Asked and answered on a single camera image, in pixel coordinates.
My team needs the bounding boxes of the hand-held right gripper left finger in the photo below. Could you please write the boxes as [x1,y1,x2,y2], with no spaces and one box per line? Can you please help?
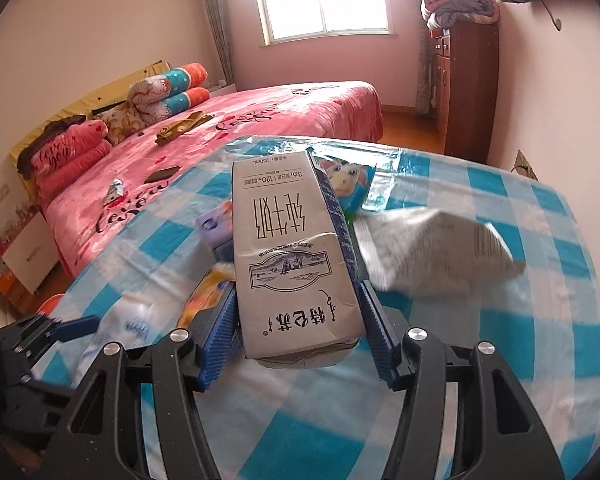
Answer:
[42,280,241,480]

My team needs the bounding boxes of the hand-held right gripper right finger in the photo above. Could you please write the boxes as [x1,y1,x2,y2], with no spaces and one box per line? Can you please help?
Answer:
[357,280,563,480]

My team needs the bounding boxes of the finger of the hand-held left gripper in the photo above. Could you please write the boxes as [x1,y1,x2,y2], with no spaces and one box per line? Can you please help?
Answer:
[2,360,81,411]
[0,312,101,361]

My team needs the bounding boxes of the orange tissue packet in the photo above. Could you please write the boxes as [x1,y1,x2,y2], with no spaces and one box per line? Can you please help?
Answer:
[177,262,238,331]

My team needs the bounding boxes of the large white plastic bottle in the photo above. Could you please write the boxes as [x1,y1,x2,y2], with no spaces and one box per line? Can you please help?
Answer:
[80,292,153,361]

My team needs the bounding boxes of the white milk carton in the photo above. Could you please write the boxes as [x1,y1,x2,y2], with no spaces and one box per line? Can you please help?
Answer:
[230,149,368,368]

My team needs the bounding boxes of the purple cartoon tissue pack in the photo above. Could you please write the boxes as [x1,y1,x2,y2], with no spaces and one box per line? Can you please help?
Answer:
[194,202,236,256]

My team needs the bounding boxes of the white nightstand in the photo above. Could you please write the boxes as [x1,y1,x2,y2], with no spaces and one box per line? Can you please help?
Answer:
[2,207,61,296]

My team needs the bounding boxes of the crushed grey milk carton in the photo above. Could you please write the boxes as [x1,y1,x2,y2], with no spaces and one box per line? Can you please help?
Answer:
[354,208,527,297]

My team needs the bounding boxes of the blue checked tablecloth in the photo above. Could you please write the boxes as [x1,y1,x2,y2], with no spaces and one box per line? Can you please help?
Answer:
[30,134,600,480]

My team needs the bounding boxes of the small white packet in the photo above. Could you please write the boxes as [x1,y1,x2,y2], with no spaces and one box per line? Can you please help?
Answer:
[105,178,127,206]

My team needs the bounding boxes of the blue cartoon packet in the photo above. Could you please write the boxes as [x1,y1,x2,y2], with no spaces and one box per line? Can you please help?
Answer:
[310,146,378,218]

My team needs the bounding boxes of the folded pink blankets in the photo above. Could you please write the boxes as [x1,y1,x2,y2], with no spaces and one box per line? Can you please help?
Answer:
[30,120,113,198]

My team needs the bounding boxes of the black phone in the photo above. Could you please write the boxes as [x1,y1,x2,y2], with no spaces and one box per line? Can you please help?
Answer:
[144,166,181,184]

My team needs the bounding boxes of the brown cloth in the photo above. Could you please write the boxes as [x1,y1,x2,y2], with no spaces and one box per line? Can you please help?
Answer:
[155,110,215,147]

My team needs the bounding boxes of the beige floral pillow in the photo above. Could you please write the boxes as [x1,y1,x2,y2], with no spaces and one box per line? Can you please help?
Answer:
[92,105,148,143]

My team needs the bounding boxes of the yellow headboard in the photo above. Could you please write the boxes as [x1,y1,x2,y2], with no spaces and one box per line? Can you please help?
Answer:
[9,60,173,181]

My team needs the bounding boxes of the pink bed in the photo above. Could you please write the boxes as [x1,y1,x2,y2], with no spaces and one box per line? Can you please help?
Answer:
[40,80,385,278]

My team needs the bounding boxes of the blue orange bolster pillow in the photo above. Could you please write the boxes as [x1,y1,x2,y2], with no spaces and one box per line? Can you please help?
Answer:
[165,86,212,113]
[167,62,212,92]

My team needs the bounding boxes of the folded floral quilt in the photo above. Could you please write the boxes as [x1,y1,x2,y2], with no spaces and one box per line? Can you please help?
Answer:
[127,74,173,123]

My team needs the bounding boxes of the brown wooden cabinet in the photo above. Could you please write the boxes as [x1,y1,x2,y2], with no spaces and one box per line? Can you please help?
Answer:
[432,20,501,163]

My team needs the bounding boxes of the grey patterned curtain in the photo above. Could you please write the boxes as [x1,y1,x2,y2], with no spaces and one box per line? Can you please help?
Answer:
[197,0,238,91]
[414,0,443,116]

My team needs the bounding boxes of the folded blanket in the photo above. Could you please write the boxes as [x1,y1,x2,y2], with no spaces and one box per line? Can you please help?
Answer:
[420,0,502,28]

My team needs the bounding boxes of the wall socket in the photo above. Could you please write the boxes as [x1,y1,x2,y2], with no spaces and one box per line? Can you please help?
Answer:
[512,149,538,181]

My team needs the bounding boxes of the television cable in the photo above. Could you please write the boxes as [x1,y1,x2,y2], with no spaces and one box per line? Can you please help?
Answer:
[540,0,563,31]

